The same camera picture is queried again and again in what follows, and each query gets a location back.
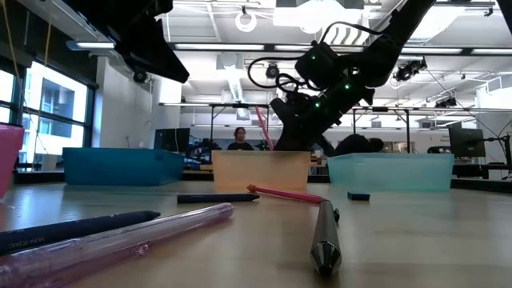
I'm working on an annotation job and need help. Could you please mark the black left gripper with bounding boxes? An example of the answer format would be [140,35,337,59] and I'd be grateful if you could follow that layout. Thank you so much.
[107,0,191,85]

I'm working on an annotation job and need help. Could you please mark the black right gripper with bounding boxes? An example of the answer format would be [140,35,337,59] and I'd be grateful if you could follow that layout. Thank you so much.
[270,78,376,152]

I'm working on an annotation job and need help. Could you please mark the pink pencil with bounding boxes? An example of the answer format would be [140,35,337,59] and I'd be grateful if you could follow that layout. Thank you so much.
[246,183,327,205]
[254,106,275,152]

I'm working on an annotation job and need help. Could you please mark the dark navy marker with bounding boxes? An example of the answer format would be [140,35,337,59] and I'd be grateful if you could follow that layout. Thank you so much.
[0,210,162,257]

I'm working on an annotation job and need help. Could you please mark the orange translucent plastic bin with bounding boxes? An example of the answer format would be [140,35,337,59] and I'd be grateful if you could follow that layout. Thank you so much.
[211,150,312,191]

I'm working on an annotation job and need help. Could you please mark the person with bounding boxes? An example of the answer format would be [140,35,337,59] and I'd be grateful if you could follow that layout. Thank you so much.
[334,134,386,157]
[226,126,255,151]

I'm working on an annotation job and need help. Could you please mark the long ceiling light strip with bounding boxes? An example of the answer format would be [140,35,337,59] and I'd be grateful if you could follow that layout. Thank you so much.
[66,39,512,56]

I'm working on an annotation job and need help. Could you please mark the black computer monitor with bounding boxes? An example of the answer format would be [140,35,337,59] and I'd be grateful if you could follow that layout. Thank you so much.
[154,127,191,153]
[447,126,487,158]

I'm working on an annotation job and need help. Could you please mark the teal translucent plastic bin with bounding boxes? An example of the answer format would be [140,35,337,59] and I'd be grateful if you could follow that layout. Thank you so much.
[327,153,455,193]

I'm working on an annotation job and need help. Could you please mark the black silver-tipped click pen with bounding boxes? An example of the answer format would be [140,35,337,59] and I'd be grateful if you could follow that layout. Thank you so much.
[308,199,343,277]

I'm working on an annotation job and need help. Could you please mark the blue plastic bin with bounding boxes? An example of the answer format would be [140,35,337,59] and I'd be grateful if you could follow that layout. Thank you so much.
[62,146,186,186]

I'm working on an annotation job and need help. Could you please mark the large window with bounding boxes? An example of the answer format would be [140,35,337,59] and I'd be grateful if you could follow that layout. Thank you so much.
[0,59,97,173]

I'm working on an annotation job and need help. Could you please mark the black ceiling spotlight cluster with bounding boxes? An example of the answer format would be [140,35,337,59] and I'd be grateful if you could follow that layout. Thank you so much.
[394,58,428,83]

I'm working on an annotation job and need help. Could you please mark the small black ceiling spotlight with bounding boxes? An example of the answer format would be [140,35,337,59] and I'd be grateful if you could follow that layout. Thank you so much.
[434,97,459,109]

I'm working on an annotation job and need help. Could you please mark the pink-red plastic bin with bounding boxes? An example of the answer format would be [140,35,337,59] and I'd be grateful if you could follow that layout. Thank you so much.
[0,122,26,199]

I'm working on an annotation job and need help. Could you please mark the pink translucent pen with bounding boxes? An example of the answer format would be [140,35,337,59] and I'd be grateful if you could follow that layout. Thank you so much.
[0,202,236,288]

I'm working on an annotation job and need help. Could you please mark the black metal gantry frame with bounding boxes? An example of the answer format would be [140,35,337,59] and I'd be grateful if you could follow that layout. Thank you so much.
[351,106,412,154]
[210,102,271,152]

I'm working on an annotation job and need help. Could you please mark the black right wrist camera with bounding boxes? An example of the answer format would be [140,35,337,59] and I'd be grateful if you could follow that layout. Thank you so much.
[294,41,342,91]

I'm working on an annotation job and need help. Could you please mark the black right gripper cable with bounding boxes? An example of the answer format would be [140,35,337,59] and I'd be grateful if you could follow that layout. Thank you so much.
[246,20,385,92]

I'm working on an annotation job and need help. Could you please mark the white ceiling ring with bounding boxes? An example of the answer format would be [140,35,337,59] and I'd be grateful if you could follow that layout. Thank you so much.
[234,10,258,33]

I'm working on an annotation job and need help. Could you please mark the black aluminium table frame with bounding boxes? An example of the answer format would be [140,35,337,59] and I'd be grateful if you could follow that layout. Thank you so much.
[14,170,512,194]

